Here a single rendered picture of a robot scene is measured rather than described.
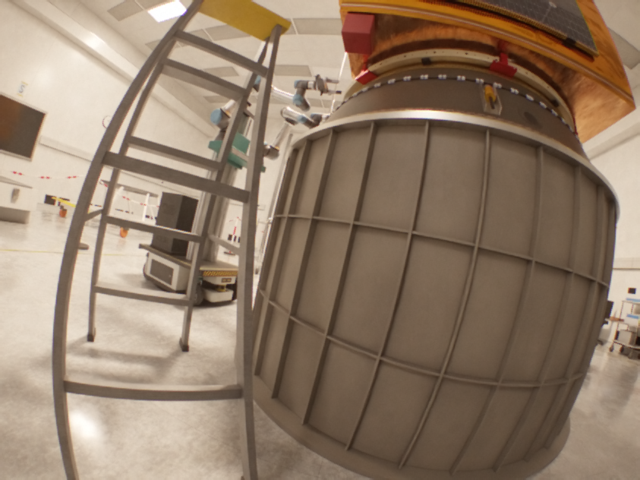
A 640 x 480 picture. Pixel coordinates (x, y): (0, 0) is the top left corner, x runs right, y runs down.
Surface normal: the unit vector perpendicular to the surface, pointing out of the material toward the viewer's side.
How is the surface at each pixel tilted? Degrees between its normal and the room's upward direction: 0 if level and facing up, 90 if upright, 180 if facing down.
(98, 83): 90
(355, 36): 180
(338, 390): 90
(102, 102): 90
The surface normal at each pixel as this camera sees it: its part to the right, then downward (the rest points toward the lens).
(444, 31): -0.22, 0.97
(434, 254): -0.44, -0.12
